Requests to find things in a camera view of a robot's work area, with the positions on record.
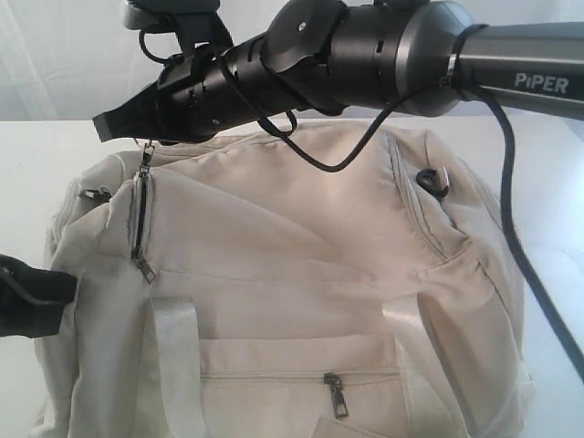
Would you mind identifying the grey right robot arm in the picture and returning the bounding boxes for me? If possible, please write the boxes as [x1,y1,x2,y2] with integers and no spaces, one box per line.
[94,1,583,144]

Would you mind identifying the white sheer curtain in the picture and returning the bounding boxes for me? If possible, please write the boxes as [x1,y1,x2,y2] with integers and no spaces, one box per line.
[1,0,583,121]

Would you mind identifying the beige duffel bag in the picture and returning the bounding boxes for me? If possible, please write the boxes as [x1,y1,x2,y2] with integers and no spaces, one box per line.
[31,128,533,437]

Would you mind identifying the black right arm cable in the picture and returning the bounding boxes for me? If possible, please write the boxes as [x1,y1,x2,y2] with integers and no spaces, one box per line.
[218,22,584,384]

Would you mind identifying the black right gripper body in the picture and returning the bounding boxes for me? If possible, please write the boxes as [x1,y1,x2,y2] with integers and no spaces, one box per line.
[133,36,299,144]

